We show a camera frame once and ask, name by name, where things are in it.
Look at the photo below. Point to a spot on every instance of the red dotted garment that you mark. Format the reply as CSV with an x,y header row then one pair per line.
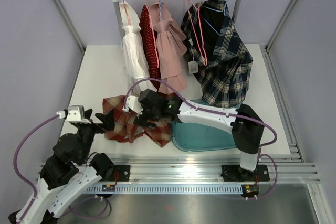
x,y
148,45

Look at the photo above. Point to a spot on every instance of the aluminium mounting rail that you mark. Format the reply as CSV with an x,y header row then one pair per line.
x,y
291,168

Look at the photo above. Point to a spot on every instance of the white slotted cable duct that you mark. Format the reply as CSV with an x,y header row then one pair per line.
x,y
174,189

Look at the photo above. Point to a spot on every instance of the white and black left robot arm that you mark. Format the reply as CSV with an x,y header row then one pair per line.
x,y
70,170

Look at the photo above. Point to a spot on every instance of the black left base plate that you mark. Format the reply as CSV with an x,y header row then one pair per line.
x,y
121,173

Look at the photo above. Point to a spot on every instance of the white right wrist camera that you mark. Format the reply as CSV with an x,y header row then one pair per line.
x,y
132,103

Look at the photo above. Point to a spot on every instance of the pink hanger of white dress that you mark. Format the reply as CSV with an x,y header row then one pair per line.
x,y
126,12

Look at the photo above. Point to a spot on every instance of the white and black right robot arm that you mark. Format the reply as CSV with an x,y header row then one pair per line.
x,y
245,126

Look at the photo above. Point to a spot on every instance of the pink hanger of red garment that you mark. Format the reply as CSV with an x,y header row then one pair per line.
x,y
153,35

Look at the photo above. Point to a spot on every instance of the white dress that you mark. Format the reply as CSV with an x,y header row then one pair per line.
x,y
135,60

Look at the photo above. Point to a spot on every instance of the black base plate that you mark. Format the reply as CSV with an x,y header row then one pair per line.
x,y
121,173
234,173

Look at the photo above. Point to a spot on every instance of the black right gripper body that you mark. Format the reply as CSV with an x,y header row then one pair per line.
x,y
147,114

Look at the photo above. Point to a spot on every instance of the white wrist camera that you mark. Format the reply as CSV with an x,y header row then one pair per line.
x,y
73,114
132,103

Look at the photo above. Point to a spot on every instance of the blue hanger of pink dress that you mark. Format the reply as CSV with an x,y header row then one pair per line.
x,y
160,10

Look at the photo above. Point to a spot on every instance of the pink ruffled dress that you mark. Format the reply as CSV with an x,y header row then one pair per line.
x,y
170,47

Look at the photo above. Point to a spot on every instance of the white price tag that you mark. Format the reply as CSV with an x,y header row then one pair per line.
x,y
192,67

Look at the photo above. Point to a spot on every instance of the navy plaid skirt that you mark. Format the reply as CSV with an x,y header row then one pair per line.
x,y
224,61

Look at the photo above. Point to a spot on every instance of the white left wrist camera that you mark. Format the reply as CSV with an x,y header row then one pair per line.
x,y
73,114

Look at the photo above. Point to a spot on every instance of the red plaid skirt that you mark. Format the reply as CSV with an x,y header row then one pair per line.
x,y
124,128

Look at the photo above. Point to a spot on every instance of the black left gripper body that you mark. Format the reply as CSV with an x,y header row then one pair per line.
x,y
91,128

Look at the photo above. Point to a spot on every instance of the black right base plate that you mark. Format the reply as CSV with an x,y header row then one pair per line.
x,y
234,173

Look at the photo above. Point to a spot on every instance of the teal plastic basin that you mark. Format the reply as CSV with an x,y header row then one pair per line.
x,y
193,137

